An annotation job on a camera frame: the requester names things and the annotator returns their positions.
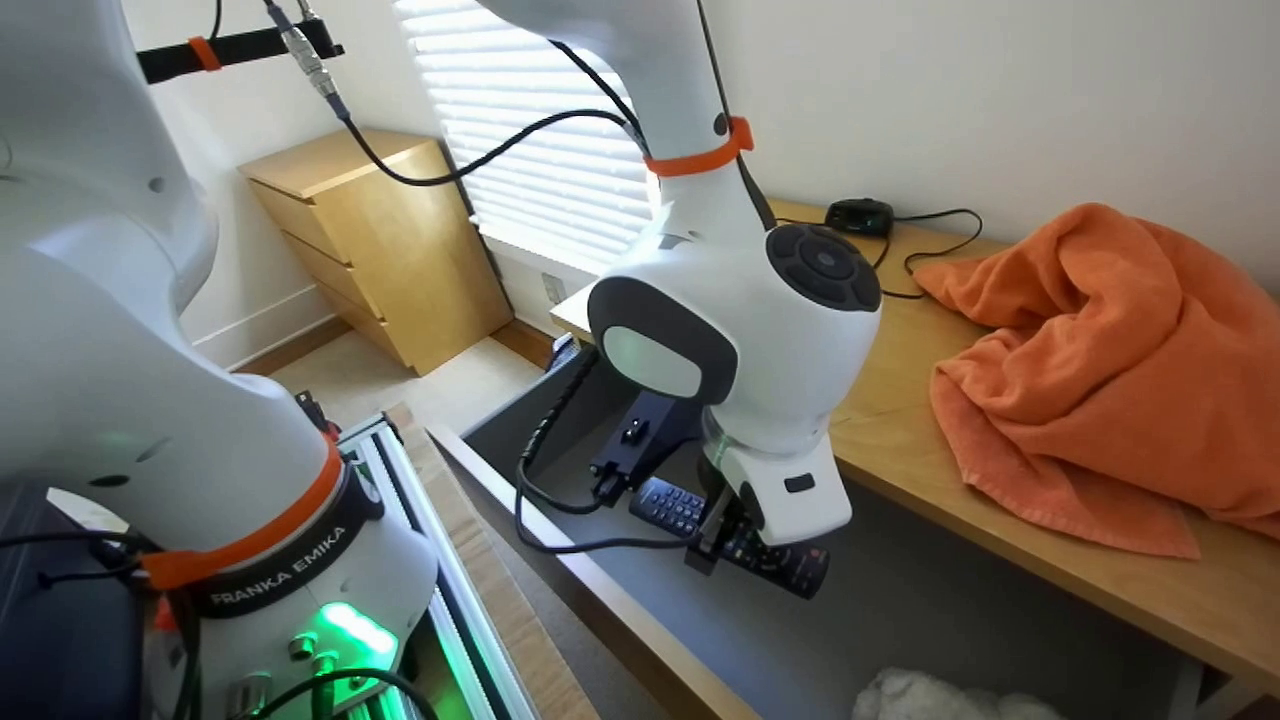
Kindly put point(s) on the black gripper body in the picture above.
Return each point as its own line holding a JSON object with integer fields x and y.
{"x": 731, "y": 508}

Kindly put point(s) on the black TV remote control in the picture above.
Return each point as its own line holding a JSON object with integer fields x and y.
{"x": 665, "y": 507}

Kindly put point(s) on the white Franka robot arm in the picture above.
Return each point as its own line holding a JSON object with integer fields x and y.
{"x": 104, "y": 335}

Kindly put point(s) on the grey open drawer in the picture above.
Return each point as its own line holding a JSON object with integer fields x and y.
{"x": 934, "y": 612}

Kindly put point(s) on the wooden chest with light top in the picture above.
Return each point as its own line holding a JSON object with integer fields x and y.
{"x": 963, "y": 467}

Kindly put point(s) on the small wooden drawer cabinet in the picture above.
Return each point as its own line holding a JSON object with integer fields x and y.
{"x": 403, "y": 264}

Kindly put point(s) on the white crumpled cloth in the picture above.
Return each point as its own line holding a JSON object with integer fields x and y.
{"x": 934, "y": 698}

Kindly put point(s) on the black puck device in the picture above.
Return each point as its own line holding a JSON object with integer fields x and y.
{"x": 856, "y": 216}

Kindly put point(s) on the white window blind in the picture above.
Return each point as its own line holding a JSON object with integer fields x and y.
{"x": 562, "y": 186}

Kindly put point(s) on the orange towel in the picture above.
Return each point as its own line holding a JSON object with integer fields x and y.
{"x": 1120, "y": 373}

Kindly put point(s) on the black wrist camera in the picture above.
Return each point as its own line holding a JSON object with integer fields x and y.
{"x": 643, "y": 443}

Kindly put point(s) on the aluminium frame rail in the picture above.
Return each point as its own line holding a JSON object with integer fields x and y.
{"x": 443, "y": 561}

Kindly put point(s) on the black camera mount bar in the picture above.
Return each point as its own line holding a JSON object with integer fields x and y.
{"x": 241, "y": 49}

